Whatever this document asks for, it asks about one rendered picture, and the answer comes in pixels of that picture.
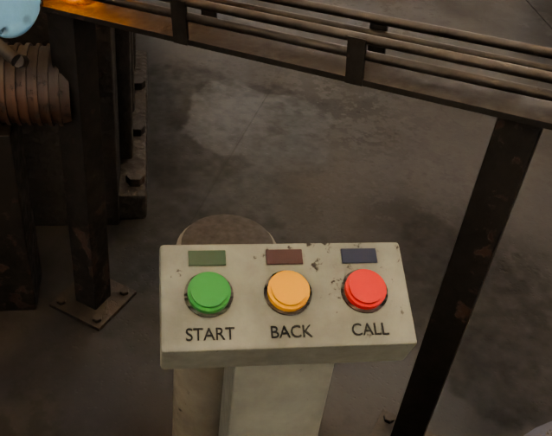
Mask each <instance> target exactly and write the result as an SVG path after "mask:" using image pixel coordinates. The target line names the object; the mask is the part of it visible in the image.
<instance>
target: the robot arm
mask: <svg viewBox="0 0 552 436"><path fill-rule="evenodd" d="M41 3H42V1H41V0H0V37H2V38H16V37H18V36H20V35H23V34H24V33H26V32H27V31H28V30H29V29H30V28H31V27H32V25H33V24H34V23H35V20H36V18H37V17H38V14H39V11H40V4H41Z"/></svg>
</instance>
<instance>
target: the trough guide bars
mask: <svg viewBox="0 0 552 436"><path fill-rule="evenodd" d="M92 1H96V2H100V3H107V4H111V5H115V6H119V7H124V8H127V9H132V10H139V11H143V12H147V13H151V14H155V15H159V16H167V17H170V18H171V22H172V33H173V42H174V43H179V44H182V45H186V46H188V39H189V25H188V22H193V23H198V24H201V25H206V26H210V27H214V28H218V29H225V30H229V31H234V32H237V33H242V34H245V35H253V36H257V37H261V38H265V39H269V40H273V41H277V42H284V43H288V44H292V45H296V46H300V47H305V48H312V49H316V50H320V51H324V52H328V53H332V54H336V55H343V56H346V69H345V83H349V84H352V85H357V86H360V87H362V86H363V79H364V69H365V61H371V62H374V63H379V64H382V65H387V66H391V67H398V68H402V69H407V70H410V71H415V72H418V73H423V74H430V75H434V76H438V77H442V78H446V79H450V80H457V81H461V82H465V83H469V84H473V85H477V86H482V87H489V88H493V89H497V90H501V91H505V92H509V93H516V94H520V95H524V96H529V97H532V98H537V99H544V100H547V101H552V90H550V89H546V88H541V87H534V86H530V85H526V84H522V83H517V82H514V81H509V80H502V79H498V78H493V77H490V76H485V75H481V74H474V73H469V72H466V71H461V70H457V69H453V68H449V67H442V66H437V65H433V64H429V63H425V62H421V61H413V60H409V59H405V58H401V57H397V56H393V55H388V54H386V49H391V50H395V51H399V52H403V53H408V54H411V55H419V56H424V57H427V58H432V59H436V60H441V61H448V62H452V63H456V64H460V65H465V66H469V67H476V68H481V69H485V70H489V71H493V72H498V73H501V74H509V75H514V76H517V77H522V78H526V79H531V80H538V81H542V82H546V83H550V84H552V65H549V64H544V63H540V62H535V61H527V60H523V59H518V58H514V57H509V56H505V55H500V54H493V53H489V52H485V51H480V50H476V49H471V48H463V47H459V46H454V45H450V44H445V43H441V42H433V41H429V40H425V39H420V38H416V37H412V36H407V35H399V34H395V33H390V32H388V27H392V28H397V29H405V30H409V31H413V32H418V33H422V34H427V35H435V36H439V37H444V38H448V39H453V40H457V41H462V42H469V43H474V44H478V45H483V46H487V47H492V48H500V49H504V50H509V51H513V52H518V53H522V54H527V55H534V56H539V57H543V58H548V59H552V48H549V47H544V46H539V45H535V44H530V43H526V42H518V41H513V40H508V39H504V38H499V37H495V36H490V35H482V34H477V33H472V32H468V31H464V30H459V29H451V28H446V27H441V26H437V25H432V24H428V23H423V22H415V21H410V20H406V19H401V18H397V17H392V16H384V15H379V14H375V13H370V12H366V11H361V10H353V9H348V8H344V7H339V6H335V5H330V4H326V3H317V2H313V1H308V0H258V1H262V2H267V3H275V4H279V5H284V6H288V7H293V8H297V9H302V10H309V11H314V12H318V13H323V14H327V15H332V16H340V17H344V18H349V19H353V20H357V21H362V22H370V25H369V28H364V27H361V26H356V25H352V24H348V23H343V22H335V21H331V20H326V19H322V18H317V17H313V16H305V15H300V14H297V13H292V12H288V11H283V10H276V9H271V8H267V7H262V6H258V5H253V4H249V3H241V2H236V1H233V0H158V1H162V2H166V3H170V8H167V7H163V6H158V5H155V4H150V3H143V2H139V1H134V0H92ZM187 7H190V8H195V9H199V10H201V11H202V14H201V15H199V14H195V13H191V12H187ZM217 13H219V14H223V15H228V16H235V17H239V18H244V19H247V20H252V21H256V22H263V23H268V24H272V25H276V26H280V27H285V28H289V29H296V30H301V31H305V32H309V33H313V34H318V35H325V36H329V37H334V38H337V39H342V40H346V41H348V43H347V46H344V45H340V44H336V43H332V42H325V41H320V40H316V39H312V38H308V37H303V36H300V35H292V34H288V33H284V32H279V31H276V30H271V29H264V28H260V27H255V26H252V25H247V24H243V23H239V22H231V21H228V20H223V19H219V18H217ZM367 45H368V50H366V47H367Z"/></svg>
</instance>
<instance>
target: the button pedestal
mask: <svg viewBox="0 0 552 436"><path fill-rule="evenodd" d="M341 248H375V251H376V257H377V263H352V264H343V263H342V258H341V252H340V249H341ZM271 249H302V255H303V264H298V265H267V264H266V250H271ZM203 250H225V251H226V263H227V264H226V265H225V266H189V257H188V251H203ZM360 269H368V270H371V271H373V272H375V273H377V274H379V275H380V276H381V277H382V279H383V280H384V282H385V285H386V287H387V293H386V297H385V299H384V300H383V301H382V303H381V304H380V305H379V306H377V307H376V308H375V309H371V310H364V309H360V308H357V307H355V306H354V305H353V304H352V303H351V302H350V301H349V300H348V299H347V297H346V295H345V292H344V285H345V282H346V280H347V278H348V277H349V276H350V275H351V274H352V273H353V272H354V271H356V270H360ZM282 271H294V272H296V273H299V274H301V275H302V276H303V277H304V278H305V279H306V280H307V282H308V284H309V287H310V296H309V298H308V300H307V302H306V304H305V305H304V306H303V307H302V308H301V309H299V310H297V311H282V310H280V309H278V308H276V307H275V306H274V305H273V304H272V303H271V302H270V300H269V298H268V296H267V287H268V284H269V281H270V279H271V278H272V276H273V275H275V274H276V273H279V272H282ZM205 272H212V273H218V274H220V275H221V276H222V277H224V278H225V279H226V280H227V282H228V283H229V285H230V289H231V295H230V300H229V301H228V304H227V306H226V307H225V308H224V309H223V310H221V311H219V312H217V313H213V314H206V313H201V312H199V311H197V310H196V309H194V308H193V307H192V306H191V304H190V303H189V300H188V295H187V293H188V286H189V282H190V281H191V280H192V279H193V278H194V277H195V276H196V275H197V274H199V273H205ZM159 301H160V366H161V368H162V369H201V368H224V375H223V385H222V395H221V415H220V425H219V435H218V436H318V431H319V428H320V423H321V419H322V416H323V411H324V405H325V401H326V397H327V394H328V389H329V386H330V382H331V375H332V371H333V367H334V363H338V362H383V361H401V360H403V359H404V358H405V357H406V356H407V355H408V353H409V352H410V351H411V350H412V348H413V347H414V346H415V345H416V343H417V339H416V335H415V330H414V321H413V317H412V312H411V307H410V303H409V298H408V289H407V285H406V280H405V275H404V271H403V265H402V261H401V253H400V248H399V244H398V243H396V242H367V243H292V244H217V245H162V246H161V247H160V248H159Z"/></svg>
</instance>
